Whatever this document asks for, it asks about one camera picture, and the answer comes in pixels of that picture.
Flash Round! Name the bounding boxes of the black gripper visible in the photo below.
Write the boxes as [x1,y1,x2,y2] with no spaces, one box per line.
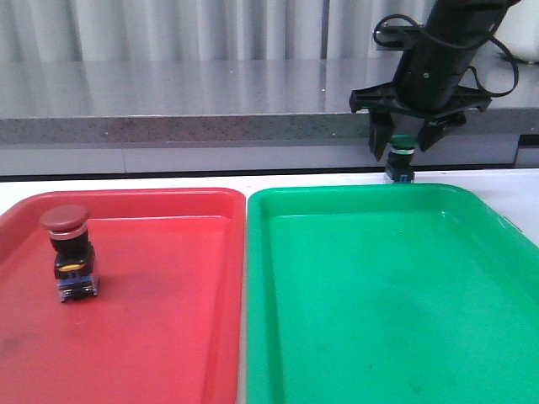
[349,45,492,161]

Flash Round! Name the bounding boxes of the green mushroom push button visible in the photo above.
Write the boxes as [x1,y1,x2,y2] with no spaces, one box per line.
[385,135,417,183]

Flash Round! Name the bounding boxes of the red mushroom push button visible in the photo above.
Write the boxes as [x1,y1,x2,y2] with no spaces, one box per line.
[40,205,99,303]

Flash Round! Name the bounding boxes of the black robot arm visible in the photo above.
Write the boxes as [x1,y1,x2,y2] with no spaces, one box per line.
[349,1,519,158]

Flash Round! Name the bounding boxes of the grey stone counter ledge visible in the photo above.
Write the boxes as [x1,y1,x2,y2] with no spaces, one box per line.
[0,57,539,146]

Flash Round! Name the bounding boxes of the white container on counter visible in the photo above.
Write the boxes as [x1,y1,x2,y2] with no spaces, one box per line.
[496,0,539,63]

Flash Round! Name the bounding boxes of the green plastic tray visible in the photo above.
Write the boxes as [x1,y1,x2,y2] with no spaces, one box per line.
[246,184,538,403]

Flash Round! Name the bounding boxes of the red plastic tray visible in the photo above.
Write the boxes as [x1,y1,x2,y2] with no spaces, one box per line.
[1,189,245,403]

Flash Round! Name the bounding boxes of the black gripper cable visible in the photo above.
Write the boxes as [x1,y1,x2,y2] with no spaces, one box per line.
[372,13,539,97]

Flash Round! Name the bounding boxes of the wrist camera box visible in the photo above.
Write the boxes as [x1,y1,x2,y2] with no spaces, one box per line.
[373,25,420,51]

